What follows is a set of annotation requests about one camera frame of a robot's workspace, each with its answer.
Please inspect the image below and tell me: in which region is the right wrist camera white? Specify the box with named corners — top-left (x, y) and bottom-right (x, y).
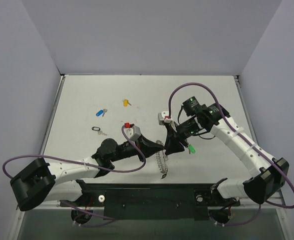
top-left (157, 111), bottom-right (174, 126)

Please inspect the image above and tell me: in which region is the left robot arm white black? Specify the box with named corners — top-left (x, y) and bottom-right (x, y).
top-left (10, 135), bottom-right (164, 212)

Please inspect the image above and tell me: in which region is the yellow tag key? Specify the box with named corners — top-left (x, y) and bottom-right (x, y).
top-left (123, 99), bottom-right (131, 107)

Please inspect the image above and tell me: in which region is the metal disc with keyrings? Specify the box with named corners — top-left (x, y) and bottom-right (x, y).
top-left (156, 150), bottom-right (168, 175)

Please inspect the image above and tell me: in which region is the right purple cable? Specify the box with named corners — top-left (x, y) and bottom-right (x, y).
top-left (168, 82), bottom-right (294, 227)

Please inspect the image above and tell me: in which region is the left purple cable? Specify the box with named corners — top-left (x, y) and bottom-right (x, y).
top-left (2, 124), bottom-right (147, 228)

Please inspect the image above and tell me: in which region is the purple cable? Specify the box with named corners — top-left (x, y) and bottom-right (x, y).
top-left (2, 124), bottom-right (147, 228)
top-left (168, 82), bottom-right (294, 227)

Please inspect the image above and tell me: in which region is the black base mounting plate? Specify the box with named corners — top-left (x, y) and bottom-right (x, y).
top-left (73, 180), bottom-right (240, 221)

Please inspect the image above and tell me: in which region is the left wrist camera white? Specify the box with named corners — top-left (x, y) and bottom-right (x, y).
top-left (123, 122), bottom-right (141, 142)

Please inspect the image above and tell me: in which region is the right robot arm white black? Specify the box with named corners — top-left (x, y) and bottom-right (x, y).
top-left (158, 97), bottom-right (289, 205)

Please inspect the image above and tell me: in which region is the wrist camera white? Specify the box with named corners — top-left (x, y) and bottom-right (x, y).
top-left (157, 111), bottom-right (174, 126)
top-left (123, 122), bottom-right (141, 142)

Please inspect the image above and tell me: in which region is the blue tag key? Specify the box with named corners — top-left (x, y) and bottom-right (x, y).
top-left (96, 109), bottom-right (108, 117)

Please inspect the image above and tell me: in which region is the green tag key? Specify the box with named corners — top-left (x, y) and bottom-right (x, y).
top-left (187, 145), bottom-right (195, 154)

